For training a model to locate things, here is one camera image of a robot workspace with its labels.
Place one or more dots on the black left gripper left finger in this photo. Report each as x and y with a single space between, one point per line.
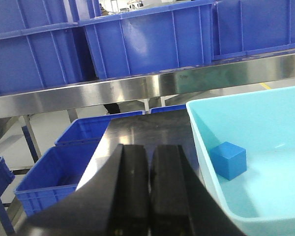
114 202

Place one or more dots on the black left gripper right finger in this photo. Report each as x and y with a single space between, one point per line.
180 204

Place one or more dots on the blue cube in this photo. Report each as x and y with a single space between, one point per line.
228 160

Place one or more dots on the blue crate on shelf middle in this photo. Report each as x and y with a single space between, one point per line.
151 40

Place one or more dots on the blue crate on shelf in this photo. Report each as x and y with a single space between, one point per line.
41 44
250 27
151 40

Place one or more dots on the blue crate on shelf left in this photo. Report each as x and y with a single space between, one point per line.
41 44

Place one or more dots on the blue crate on shelf right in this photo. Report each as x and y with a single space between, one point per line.
250 27

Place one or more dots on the small blue bin near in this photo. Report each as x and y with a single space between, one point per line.
54 176

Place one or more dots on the small blue bin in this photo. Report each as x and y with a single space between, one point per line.
54 176
89 129

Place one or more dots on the small blue bin far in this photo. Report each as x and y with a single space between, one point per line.
89 129

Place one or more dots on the light cyan plastic tub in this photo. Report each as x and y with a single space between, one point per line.
261 201

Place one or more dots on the stainless steel shelf rail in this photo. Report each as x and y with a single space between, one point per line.
221 74

